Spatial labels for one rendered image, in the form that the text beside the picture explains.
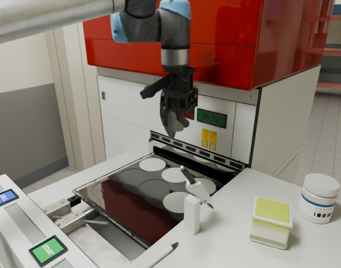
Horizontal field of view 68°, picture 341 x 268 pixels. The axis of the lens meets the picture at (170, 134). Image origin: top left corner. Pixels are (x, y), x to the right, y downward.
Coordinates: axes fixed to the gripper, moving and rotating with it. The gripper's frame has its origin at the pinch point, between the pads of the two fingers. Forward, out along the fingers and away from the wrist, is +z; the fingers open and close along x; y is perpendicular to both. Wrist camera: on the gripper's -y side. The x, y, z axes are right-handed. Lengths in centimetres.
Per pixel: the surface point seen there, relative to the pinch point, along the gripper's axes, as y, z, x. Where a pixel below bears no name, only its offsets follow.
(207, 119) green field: 4.6, -0.1, 17.0
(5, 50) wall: -185, -14, 55
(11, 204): -26.9, 12.3, -35.2
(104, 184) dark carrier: -20.0, 18.6, -9.9
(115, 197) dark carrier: -11.8, 18.6, -13.5
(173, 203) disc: 4.7, 18.9, -6.8
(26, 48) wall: -184, -14, 71
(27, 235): -13.6, 12.7, -39.2
